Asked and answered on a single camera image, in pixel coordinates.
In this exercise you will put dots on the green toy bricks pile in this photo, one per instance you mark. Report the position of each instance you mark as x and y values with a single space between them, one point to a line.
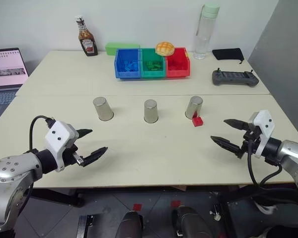
154 65

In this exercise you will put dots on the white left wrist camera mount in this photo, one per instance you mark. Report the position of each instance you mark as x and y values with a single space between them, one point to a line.
58 134

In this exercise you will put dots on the blue storage bin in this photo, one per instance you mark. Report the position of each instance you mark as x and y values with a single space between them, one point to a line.
119 64

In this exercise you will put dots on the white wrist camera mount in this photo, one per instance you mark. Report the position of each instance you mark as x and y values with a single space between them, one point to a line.
264 124
58 134

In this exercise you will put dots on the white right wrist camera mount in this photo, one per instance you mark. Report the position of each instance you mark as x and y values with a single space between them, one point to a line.
264 124

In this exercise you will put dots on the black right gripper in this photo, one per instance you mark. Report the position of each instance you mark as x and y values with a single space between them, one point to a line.
250 140

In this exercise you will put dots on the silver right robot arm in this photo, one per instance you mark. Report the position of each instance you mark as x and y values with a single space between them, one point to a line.
291 153

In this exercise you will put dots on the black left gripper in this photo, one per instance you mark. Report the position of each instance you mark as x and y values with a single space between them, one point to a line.
70 156

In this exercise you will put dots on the blue toy bricks pile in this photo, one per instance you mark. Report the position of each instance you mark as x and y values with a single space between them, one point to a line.
129 65

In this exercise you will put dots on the grey handheld controller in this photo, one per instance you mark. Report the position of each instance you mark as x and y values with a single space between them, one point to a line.
234 77

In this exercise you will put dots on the red storage bin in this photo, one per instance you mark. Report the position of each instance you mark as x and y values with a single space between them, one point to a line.
181 73

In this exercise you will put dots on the clear bottle with green lid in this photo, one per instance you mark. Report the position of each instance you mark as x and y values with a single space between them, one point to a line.
203 37

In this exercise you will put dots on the open laptop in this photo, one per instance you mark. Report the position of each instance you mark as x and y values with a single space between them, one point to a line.
5 74

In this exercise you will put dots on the red floor tape square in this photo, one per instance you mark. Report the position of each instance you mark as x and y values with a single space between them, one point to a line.
175 203
137 207

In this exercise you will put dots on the red toy brick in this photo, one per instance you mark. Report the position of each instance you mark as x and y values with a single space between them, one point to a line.
197 121

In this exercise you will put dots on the green storage bin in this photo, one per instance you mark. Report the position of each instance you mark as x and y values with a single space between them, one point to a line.
145 72

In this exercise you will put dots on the black fabric pouch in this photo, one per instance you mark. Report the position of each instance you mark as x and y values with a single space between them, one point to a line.
227 53

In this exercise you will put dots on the green plastic box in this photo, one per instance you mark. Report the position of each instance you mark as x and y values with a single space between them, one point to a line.
111 48

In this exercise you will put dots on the steel cup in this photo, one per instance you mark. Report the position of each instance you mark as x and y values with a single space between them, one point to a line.
151 111
193 106
103 109

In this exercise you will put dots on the melon bun bread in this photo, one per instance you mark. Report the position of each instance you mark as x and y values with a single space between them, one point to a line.
165 48

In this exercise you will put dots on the ketchup bottle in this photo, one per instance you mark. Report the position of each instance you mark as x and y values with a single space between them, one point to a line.
87 39

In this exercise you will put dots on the black table base bar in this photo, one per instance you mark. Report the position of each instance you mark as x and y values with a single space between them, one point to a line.
59 197

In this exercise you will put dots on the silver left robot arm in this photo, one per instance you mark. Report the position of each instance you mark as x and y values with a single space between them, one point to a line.
5 171

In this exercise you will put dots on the dark rounded shape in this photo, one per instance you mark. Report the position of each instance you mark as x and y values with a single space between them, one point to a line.
188 223
129 225

